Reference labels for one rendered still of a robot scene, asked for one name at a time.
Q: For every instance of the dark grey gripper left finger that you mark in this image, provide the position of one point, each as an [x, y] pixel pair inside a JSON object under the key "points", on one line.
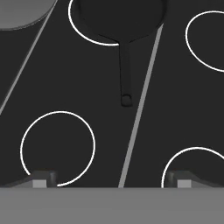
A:
{"points": [[43, 178]]}

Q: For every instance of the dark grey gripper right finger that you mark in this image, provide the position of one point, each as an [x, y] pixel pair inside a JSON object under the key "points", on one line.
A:
{"points": [[182, 178]]}

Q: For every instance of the grey pot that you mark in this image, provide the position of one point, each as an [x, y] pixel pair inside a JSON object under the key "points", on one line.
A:
{"points": [[20, 13]]}

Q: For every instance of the black frying pan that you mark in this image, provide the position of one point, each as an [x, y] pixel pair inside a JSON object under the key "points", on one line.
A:
{"points": [[125, 20]]}

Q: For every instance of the black hob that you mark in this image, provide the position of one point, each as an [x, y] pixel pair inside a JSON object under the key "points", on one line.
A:
{"points": [[87, 96]]}

